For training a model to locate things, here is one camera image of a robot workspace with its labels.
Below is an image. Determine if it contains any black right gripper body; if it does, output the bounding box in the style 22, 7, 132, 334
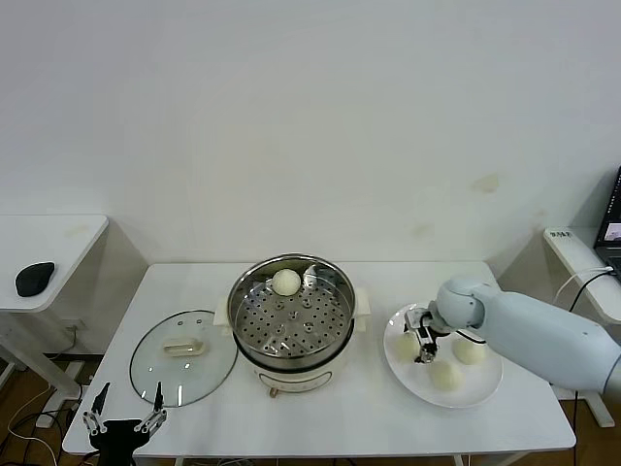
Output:
416, 314, 441, 349

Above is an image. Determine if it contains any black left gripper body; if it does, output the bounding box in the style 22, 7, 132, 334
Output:
89, 419, 152, 466

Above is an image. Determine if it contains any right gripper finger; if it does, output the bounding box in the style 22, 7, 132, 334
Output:
413, 339, 437, 365

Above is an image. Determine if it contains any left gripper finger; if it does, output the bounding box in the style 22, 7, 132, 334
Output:
134, 381, 169, 435
81, 382, 111, 436

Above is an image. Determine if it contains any white steamed baozi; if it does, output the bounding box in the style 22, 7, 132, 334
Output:
270, 268, 302, 297
391, 334, 422, 364
451, 338, 487, 367
429, 361, 464, 392

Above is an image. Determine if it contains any glass lid white handle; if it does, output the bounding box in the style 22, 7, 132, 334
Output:
128, 309, 240, 408

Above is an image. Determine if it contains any stainless steel steamer basket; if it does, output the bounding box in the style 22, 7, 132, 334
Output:
226, 251, 358, 371

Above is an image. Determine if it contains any white round plate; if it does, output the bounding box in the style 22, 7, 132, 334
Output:
382, 302, 505, 409

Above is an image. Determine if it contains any white electric cooking pot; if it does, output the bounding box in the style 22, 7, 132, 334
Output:
213, 285, 373, 400

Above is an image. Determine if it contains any black computer mouse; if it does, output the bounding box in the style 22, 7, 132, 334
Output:
15, 261, 56, 298

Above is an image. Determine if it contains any white side desk with laptop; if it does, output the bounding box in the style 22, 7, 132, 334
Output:
497, 225, 621, 429

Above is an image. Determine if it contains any white side desk with mouse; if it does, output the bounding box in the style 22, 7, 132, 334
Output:
0, 215, 149, 404

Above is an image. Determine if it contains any black laptop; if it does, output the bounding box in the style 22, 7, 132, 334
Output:
594, 165, 621, 283

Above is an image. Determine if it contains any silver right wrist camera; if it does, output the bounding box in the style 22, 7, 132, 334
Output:
404, 310, 431, 335

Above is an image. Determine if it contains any black floor cable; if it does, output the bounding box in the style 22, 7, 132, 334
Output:
7, 405, 82, 460

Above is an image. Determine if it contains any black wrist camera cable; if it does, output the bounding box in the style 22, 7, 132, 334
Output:
453, 327, 488, 346

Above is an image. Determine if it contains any black laptop power cable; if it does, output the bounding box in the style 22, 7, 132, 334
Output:
568, 270, 616, 313

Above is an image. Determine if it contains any white laptop cable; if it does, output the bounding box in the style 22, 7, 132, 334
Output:
554, 265, 615, 306

